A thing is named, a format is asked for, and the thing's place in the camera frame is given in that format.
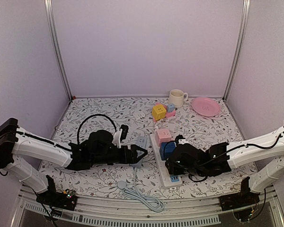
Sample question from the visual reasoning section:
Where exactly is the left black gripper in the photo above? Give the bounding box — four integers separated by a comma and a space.
91, 145, 148, 166

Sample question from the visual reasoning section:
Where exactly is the dark blue cube socket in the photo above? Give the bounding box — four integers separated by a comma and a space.
159, 141, 176, 161

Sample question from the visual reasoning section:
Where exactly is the white power strip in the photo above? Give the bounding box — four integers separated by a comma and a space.
150, 131, 182, 189

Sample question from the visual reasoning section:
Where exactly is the pink cube socket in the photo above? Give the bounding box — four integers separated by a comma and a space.
155, 129, 172, 147

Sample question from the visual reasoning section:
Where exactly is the light blue power strip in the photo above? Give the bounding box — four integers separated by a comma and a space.
113, 138, 165, 215

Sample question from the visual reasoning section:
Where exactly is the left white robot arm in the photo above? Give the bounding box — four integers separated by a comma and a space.
0, 118, 148, 205

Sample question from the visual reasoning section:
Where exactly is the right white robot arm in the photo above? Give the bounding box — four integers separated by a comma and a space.
165, 126, 284, 206

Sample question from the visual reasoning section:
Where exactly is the yellow cube socket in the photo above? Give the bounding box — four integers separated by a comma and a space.
152, 104, 167, 121

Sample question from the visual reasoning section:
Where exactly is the pink flat power strip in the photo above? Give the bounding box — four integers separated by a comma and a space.
153, 103, 176, 122

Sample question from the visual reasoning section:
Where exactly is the small light blue adapter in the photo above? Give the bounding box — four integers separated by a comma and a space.
167, 103, 175, 113

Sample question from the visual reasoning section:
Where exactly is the pink plate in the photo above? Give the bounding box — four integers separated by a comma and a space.
191, 97, 221, 117

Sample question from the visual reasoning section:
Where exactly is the cream ceramic mug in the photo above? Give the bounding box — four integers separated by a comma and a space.
168, 89, 188, 108

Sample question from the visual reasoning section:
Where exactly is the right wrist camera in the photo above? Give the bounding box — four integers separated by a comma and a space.
175, 135, 188, 145

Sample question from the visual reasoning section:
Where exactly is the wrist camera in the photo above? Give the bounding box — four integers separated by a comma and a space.
175, 135, 188, 145
112, 124, 129, 148

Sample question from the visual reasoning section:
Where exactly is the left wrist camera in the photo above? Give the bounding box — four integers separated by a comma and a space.
112, 124, 129, 148

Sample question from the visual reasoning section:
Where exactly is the front aluminium rail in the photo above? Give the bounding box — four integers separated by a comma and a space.
12, 186, 284, 227

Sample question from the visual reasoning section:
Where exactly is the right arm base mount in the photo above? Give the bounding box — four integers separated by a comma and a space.
219, 177, 260, 211

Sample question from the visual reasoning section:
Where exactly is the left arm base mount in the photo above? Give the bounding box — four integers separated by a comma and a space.
36, 175, 78, 211

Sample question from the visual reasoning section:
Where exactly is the right aluminium frame post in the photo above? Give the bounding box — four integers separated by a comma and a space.
223, 0, 251, 102

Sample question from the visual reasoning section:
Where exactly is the aluminium frame post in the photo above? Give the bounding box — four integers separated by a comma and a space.
223, 0, 251, 102
44, 0, 73, 101

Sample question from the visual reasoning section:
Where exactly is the left aluminium frame post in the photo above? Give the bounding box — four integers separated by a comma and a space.
44, 0, 73, 101

